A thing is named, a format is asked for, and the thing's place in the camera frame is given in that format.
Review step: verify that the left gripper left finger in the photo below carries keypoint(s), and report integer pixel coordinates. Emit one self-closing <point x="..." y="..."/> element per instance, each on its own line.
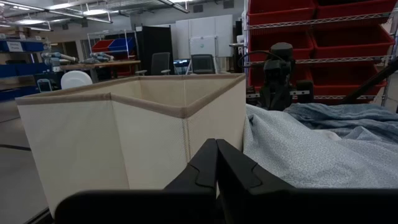
<point x="186" y="202"/>

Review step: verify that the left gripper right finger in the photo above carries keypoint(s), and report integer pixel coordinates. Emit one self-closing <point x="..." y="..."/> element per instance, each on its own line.
<point x="248" y="202"/>

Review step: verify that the light blue patterned shirt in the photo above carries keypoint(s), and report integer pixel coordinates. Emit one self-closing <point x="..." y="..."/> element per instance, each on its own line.
<point x="295" y="155"/>

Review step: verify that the blue striped towel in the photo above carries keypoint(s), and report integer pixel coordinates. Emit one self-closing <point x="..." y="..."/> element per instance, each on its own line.
<point x="342" y="115"/>

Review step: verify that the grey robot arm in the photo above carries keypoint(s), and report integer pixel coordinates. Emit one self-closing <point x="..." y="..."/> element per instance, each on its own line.
<point x="98" y="57"/>
<point x="56" y="57"/>

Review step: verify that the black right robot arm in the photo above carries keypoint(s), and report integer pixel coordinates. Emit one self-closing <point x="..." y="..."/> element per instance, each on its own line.
<point x="276" y="77"/>

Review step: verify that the red plastic storage bin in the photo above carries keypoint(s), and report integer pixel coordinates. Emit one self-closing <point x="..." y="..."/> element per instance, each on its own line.
<point x="351" y="43"/>
<point x="264" y="43"/>
<point x="354" y="9"/>
<point x="255" y="76"/>
<point x="339" y="81"/>
<point x="280" y="11"/>

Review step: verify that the grey office chair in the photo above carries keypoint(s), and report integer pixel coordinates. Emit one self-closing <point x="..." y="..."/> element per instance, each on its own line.
<point x="160" y="63"/>
<point x="202" y="63"/>

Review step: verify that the small whiteboard on stand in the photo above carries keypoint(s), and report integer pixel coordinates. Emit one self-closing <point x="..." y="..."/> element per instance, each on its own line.
<point x="202" y="46"/>

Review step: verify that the wooden workbench table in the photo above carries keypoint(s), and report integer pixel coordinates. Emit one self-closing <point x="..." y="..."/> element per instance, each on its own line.
<point x="102" y="64"/>

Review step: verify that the black partition screen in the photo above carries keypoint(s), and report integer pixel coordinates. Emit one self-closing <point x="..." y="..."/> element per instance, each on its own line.
<point x="149" y="43"/>

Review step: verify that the white round chair back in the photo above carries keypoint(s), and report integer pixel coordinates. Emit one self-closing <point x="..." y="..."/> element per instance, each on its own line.
<point x="76" y="80"/>

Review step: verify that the small blue storage bin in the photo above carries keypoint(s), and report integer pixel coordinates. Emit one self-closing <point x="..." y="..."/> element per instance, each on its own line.
<point x="122" y="44"/>

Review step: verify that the large white board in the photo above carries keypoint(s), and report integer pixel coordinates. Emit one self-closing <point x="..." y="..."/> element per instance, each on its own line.
<point x="224" y="31"/>

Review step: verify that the small red storage bin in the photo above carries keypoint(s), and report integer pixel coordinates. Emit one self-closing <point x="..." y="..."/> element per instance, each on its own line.
<point x="101" y="45"/>

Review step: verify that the small white-framed screen device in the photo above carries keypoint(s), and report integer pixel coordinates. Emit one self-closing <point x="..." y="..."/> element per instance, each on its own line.
<point x="44" y="85"/>

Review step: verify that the blue shelf bins row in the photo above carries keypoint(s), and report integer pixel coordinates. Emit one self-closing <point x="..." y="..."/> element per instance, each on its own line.
<point x="25" y="70"/>

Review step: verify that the ceiling light panel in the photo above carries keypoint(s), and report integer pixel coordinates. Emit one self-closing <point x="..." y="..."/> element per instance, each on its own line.
<point x="31" y="21"/>
<point x="94" y="12"/>

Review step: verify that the blue bins with white label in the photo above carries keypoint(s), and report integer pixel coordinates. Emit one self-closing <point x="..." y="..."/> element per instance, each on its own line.
<point x="31" y="46"/>

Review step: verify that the black aluminium table frame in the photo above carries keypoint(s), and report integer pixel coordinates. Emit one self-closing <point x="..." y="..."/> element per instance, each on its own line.
<point x="370" y="82"/>

